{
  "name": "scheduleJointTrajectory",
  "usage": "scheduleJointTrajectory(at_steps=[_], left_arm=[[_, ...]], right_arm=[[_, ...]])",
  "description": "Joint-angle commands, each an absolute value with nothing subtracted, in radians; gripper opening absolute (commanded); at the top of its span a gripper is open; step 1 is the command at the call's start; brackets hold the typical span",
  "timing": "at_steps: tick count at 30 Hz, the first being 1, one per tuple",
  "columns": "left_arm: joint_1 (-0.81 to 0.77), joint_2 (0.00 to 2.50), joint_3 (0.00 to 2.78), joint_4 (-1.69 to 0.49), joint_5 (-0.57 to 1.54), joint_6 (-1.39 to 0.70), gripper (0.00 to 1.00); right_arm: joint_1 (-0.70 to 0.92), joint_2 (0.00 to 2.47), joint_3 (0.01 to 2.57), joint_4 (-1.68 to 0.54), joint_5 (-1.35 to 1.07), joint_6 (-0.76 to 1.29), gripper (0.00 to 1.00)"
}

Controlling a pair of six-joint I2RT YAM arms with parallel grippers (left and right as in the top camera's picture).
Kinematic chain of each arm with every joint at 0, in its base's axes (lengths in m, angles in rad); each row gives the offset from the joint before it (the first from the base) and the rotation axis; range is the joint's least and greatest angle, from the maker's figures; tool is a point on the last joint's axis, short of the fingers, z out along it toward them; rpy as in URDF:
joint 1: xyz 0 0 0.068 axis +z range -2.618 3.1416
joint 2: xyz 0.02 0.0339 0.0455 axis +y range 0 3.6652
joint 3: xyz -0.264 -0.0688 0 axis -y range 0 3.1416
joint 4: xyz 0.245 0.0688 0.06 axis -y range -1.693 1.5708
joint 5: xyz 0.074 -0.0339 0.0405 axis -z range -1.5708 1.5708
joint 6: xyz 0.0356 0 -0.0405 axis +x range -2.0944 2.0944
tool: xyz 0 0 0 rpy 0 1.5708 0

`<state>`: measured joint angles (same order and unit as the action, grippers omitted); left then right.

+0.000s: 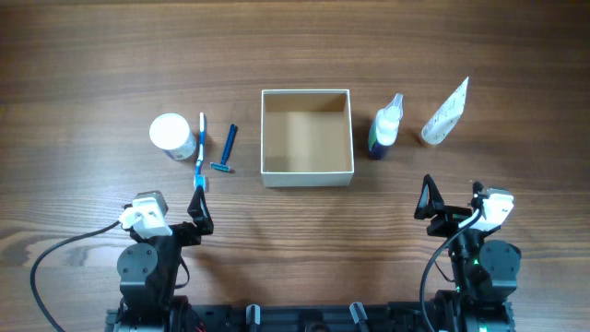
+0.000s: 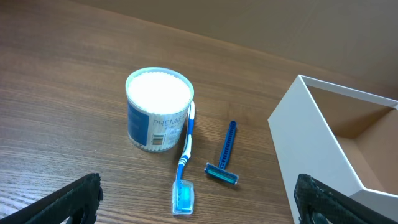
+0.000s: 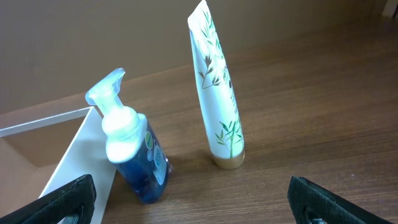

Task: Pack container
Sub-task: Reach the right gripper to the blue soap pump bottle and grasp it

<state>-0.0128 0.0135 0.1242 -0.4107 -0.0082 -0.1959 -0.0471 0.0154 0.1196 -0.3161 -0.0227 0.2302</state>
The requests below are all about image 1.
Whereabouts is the clear blue pump bottle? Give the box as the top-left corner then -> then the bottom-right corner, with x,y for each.
368,93 -> 404,160

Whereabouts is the blue disposable razor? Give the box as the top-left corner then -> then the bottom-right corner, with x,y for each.
210,124 -> 238,172

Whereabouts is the white squeeze tube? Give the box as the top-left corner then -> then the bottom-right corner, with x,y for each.
420,77 -> 469,146

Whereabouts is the left black cable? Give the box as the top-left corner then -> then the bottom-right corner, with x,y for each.
29,219 -> 124,332

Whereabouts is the white cotton swab jar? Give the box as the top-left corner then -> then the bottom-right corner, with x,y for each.
148,113 -> 196,160

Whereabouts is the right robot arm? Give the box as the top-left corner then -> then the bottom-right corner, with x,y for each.
414,174 -> 522,332

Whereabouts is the blue white toothbrush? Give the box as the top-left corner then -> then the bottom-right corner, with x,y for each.
194,113 -> 207,191

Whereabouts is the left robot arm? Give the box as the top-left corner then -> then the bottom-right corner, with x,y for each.
105,185 -> 214,331

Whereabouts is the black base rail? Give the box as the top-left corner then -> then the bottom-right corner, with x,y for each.
105,302 -> 515,332

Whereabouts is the white cardboard box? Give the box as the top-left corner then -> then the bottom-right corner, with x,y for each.
260,89 -> 355,187

